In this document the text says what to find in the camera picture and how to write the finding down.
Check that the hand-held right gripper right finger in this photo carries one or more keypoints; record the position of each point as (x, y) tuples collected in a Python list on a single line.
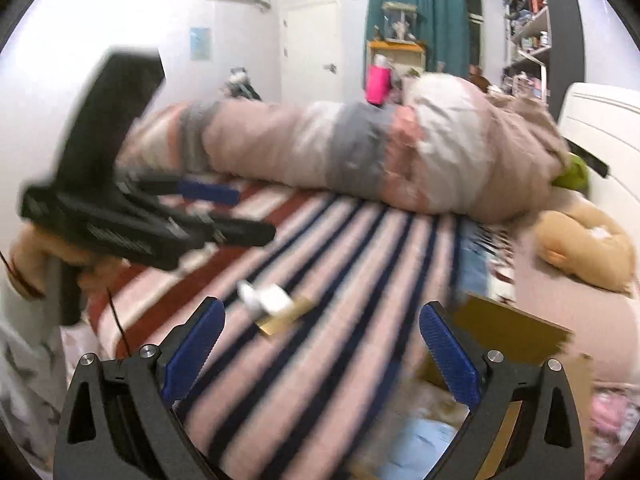
[(447, 360)]

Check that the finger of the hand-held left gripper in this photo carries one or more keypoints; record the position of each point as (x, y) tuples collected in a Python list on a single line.
[(240, 232), (207, 192)]

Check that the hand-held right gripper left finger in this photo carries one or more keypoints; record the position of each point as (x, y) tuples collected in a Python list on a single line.
[(197, 355)]

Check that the cardboard box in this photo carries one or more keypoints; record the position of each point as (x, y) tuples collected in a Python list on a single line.
[(505, 325)]

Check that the white tube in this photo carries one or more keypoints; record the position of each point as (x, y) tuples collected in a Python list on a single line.
[(265, 297)]

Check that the gold box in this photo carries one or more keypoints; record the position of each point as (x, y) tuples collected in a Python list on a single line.
[(287, 315)]

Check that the person's left hand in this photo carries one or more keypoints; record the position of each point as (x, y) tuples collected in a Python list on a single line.
[(30, 255)]

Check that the light blue paper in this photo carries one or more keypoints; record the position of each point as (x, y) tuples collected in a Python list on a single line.
[(425, 440)]

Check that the striped blanket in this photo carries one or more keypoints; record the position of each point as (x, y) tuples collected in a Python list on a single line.
[(310, 285)]

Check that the rolled pink grey quilt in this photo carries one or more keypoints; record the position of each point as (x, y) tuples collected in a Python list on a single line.
[(310, 145)]

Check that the black white object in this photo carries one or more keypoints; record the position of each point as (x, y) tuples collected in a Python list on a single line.
[(242, 85)]

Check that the pink bed sheet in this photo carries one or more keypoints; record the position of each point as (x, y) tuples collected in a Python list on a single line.
[(550, 305)]

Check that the pink floral cloth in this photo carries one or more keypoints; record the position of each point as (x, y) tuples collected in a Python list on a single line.
[(612, 417)]

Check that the white door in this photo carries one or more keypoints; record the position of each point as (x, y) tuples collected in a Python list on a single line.
[(310, 50)]

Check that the brown plush toy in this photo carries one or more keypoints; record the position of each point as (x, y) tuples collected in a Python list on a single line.
[(585, 245)]

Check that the pink bottle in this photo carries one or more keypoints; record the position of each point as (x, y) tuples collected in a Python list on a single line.
[(378, 82)]

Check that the green plush toy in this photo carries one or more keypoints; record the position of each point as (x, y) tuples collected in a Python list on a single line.
[(572, 175)]

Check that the yellow table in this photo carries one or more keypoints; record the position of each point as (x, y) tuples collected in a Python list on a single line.
[(395, 50)]

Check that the white display case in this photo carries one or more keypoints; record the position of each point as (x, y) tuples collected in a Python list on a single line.
[(400, 20)]

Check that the white headboard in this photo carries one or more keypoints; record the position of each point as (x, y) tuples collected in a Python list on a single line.
[(610, 125)]

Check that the teal curtain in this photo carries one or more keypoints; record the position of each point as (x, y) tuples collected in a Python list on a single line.
[(440, 15)]

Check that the window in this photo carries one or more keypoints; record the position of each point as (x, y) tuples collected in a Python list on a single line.
[(475, 10)]

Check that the black storage shelf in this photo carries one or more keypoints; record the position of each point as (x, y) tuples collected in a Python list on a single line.
[(560, 25)]

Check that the blue wall poster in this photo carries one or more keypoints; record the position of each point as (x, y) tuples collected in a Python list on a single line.
[(201, 43)]

